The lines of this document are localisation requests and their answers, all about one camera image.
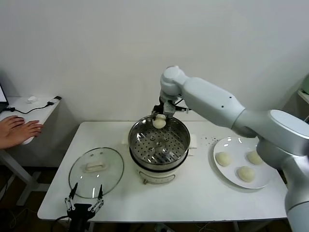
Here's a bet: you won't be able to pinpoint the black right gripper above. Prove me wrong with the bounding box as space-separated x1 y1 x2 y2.
151 96 180 119

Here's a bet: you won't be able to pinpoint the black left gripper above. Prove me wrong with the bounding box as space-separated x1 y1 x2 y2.
64 183 105 232

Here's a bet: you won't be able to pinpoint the white steamed baozi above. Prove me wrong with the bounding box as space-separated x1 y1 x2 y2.
246 151 264 165
215 152 233 167
236 166 255 183
152 114 167 129

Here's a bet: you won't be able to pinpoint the glass pot lid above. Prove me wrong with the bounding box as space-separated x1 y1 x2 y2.
68 147 125 199

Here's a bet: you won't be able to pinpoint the stainless steel steamer basket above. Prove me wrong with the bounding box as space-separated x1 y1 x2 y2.
120 115 199 170

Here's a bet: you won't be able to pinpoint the person bare hand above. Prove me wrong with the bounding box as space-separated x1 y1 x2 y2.
0 115 26 142
4 120 45 148

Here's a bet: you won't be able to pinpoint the white right wrist connector box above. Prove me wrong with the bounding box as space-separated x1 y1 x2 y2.
175 105 192 114

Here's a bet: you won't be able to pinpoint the dark crumbs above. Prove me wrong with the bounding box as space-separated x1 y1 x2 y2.
199 135 218 145

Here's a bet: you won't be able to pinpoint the white round plate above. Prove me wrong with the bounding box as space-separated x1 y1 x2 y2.
212 136 276 189

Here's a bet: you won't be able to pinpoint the black desk cable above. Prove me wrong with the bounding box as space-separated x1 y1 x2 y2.
5 101 55 114

